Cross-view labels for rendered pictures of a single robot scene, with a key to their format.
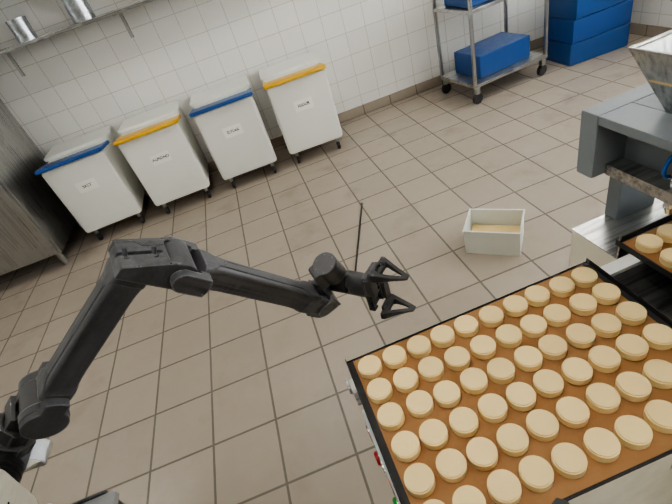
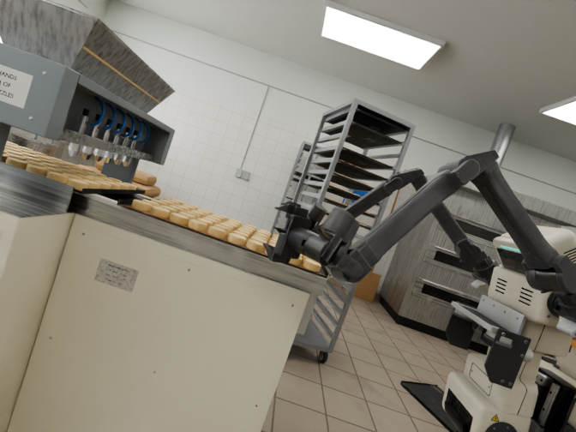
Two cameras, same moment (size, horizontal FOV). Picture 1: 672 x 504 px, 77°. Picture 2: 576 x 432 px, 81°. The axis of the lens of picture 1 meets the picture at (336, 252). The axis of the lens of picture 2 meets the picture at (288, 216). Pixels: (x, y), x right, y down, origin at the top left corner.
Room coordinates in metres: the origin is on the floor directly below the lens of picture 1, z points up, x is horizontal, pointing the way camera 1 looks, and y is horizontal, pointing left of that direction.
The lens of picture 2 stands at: (1.52, -0.03, 1.08)
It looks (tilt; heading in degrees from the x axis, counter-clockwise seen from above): 3 degrees down; 184
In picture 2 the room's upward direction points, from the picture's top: 19 degrees clockwise
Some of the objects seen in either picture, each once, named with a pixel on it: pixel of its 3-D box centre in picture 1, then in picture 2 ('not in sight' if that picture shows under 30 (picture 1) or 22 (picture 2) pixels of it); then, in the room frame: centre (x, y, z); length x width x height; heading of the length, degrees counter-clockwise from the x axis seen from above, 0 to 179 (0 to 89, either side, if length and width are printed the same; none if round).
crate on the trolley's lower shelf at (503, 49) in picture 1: (491, 54); not in sight; (3.97, -2.00, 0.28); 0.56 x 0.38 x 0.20; 102
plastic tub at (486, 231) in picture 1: (494, 231); not in sight; (1.80, -0.88, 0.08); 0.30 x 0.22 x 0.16; 55
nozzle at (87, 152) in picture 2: not in sight; (99, 131); (0.58, -0.70, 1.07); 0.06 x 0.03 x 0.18; 96
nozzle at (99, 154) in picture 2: not in sight; (111, 135); (0.52, -0.71, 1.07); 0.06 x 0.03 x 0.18; 96
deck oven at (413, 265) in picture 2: not in sight; (464, 263); (-3.22, 2.11, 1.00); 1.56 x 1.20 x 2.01; 94
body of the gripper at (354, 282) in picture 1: (364, 284); (302, 240); (0.74, -0.04, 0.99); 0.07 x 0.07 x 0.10; 49
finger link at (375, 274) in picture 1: (389, 278); (286, 218); (0.69, -0.09, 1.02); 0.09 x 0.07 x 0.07; 49
